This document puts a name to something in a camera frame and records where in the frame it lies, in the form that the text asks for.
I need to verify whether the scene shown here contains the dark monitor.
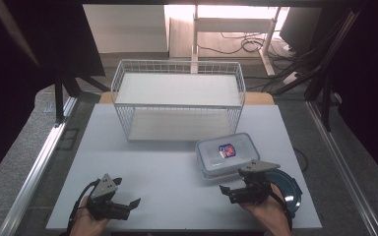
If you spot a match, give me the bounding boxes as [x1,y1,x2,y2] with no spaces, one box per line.
[279,7,323,55]

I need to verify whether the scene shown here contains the aluminium rail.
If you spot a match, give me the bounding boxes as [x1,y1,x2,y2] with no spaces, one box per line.
[0,96,79,236]
[306,99,378,236]

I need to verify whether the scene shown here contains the wooden board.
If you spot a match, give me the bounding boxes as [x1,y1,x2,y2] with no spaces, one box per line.
[97,90,276,106]

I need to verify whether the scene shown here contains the dark teal round food container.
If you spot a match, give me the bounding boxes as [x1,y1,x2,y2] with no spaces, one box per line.
[265,168,303,219]

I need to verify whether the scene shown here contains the clear rectangular food container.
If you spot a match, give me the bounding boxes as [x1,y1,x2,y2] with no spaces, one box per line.
[195,132,261,180]

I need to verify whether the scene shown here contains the white cabinet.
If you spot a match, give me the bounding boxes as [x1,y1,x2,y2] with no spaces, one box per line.
[83,4,170,54]

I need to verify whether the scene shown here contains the thin black cable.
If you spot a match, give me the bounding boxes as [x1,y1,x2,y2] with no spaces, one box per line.
[293,147,309,174]

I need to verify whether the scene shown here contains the black tripod stand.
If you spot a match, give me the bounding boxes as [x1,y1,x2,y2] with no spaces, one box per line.
[53,65,111,128]

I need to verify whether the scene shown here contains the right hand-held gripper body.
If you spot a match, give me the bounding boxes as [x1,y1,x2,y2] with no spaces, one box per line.
[229,159,282,205]

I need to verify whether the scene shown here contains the white wire rack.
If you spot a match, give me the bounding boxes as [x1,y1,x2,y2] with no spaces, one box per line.
[110,58,247,143]

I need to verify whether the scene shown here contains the black metal stand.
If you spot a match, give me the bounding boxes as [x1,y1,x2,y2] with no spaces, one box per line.
[269,9,362,133]

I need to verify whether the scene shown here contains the black floor cables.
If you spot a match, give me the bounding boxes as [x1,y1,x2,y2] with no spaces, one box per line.
[197,30,297,61]

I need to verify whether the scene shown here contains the person's left hand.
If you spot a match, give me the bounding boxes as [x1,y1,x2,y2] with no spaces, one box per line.
[69,196,110,236]

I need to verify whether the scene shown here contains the white desk frame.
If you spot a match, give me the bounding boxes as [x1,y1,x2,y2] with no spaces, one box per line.
[191,4,283,77]

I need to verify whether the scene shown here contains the white power strip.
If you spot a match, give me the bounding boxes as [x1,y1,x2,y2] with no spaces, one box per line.
[282,72,300,86]

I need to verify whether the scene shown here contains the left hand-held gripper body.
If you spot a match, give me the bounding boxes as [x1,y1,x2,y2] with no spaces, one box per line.
[87,173,131,221]

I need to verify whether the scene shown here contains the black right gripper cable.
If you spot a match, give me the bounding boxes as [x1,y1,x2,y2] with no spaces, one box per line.
[269,191,293,231]

